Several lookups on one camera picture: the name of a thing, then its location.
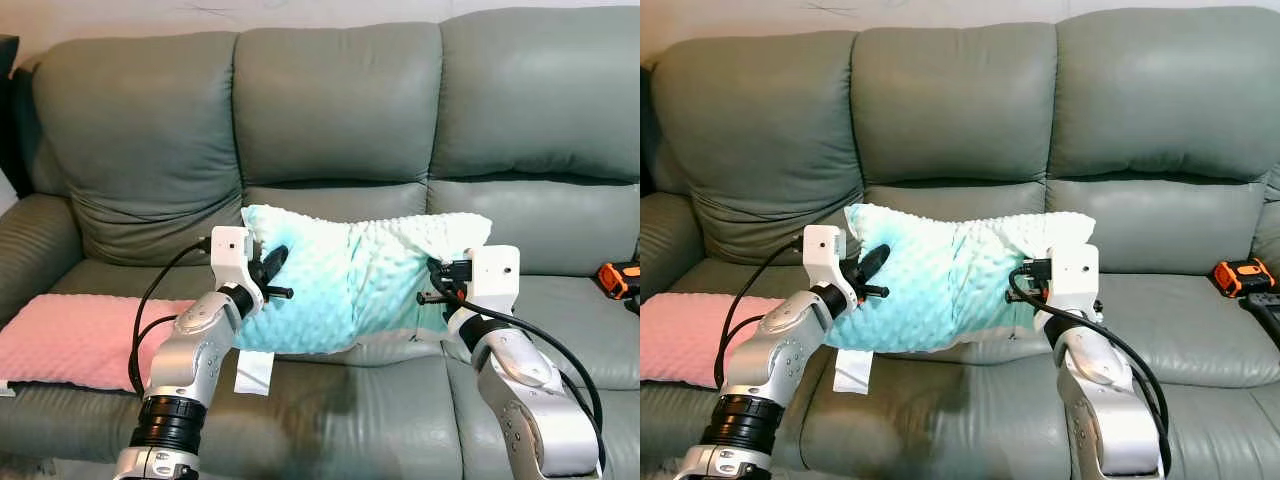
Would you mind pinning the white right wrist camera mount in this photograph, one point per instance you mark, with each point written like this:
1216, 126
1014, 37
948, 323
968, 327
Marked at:
497, 275
1075, 275

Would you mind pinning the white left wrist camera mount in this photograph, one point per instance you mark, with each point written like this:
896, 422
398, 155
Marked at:
232, 255
826, 255

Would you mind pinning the white fabric tag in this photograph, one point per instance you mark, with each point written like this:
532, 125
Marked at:
255, 372
852, 372

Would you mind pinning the orange and black tool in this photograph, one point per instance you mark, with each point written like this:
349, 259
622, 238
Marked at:
1243, 277
618, 280

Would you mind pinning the black bulky object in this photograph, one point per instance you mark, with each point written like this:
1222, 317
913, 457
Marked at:
8, 110

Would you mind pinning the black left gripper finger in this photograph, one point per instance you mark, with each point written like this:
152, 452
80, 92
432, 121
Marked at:
280, 292
276, 262
874, 261
876, 291

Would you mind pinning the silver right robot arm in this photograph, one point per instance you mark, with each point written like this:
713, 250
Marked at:
1110, 400
530, 400

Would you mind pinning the pink dotted plush pillow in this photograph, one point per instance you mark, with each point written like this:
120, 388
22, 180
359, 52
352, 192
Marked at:
690, 340
70, 340

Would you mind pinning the grey-green leather sofa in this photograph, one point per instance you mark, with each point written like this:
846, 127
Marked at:
950, 100
340, 100

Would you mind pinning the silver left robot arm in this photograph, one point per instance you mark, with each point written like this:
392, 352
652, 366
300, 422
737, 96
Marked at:
195, 340
790, 345

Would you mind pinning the black handheld device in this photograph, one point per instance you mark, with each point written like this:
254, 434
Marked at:
1265, 320

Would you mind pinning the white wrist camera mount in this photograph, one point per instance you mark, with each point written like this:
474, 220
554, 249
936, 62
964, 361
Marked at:
1075, 275
826, 255
497, 275
232, 255

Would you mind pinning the turquoise dotted plush pillow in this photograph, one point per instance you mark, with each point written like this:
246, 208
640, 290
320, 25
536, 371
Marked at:
940, 290
340, 290

